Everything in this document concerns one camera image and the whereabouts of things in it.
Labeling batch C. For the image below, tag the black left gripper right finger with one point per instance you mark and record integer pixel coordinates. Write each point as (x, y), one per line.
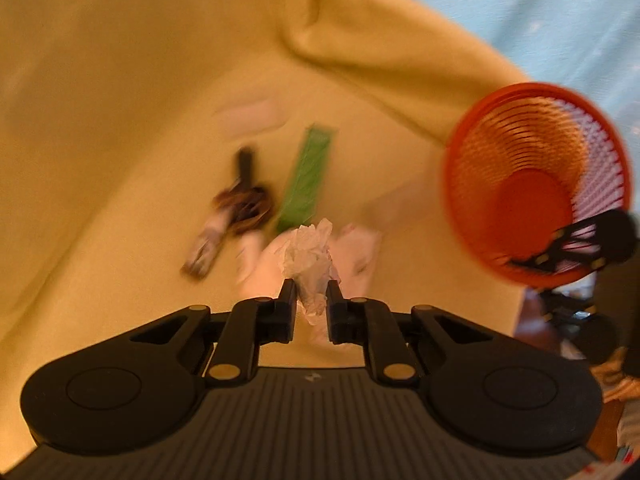
(371, 325)

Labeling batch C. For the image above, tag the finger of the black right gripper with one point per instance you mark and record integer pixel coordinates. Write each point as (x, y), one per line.
(554, 261)
(578, 235)

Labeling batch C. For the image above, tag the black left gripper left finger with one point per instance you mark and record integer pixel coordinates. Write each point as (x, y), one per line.
(251, 324)

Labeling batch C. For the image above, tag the small dark medicine bottle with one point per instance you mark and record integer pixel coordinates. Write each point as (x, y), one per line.
(205, 248)

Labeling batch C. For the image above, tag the white tissue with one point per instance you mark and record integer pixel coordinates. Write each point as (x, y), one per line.
(307, 260)

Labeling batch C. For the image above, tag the orange plastic mesh basket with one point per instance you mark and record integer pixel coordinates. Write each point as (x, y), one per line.
(522, 163)

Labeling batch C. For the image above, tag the white medicine box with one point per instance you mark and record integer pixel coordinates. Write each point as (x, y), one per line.
(354, 252)

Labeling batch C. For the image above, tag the green medicine box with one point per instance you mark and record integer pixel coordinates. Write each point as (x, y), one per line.
(301, 195)

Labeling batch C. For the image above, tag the clear plastic cup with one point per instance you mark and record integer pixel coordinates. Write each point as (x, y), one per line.
(400, 204)

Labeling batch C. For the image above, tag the brown velvet scrunchie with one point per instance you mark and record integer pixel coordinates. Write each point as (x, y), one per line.
(250, 208)

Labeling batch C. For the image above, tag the flat clear plastic packet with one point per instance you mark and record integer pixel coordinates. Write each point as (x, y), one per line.
(246, 118)

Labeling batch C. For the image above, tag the light blue star curtain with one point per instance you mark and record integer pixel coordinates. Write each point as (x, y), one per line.
(591, 46)

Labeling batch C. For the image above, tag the yellow sofa cover blanket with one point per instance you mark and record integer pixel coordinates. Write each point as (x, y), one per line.
(114, 140)

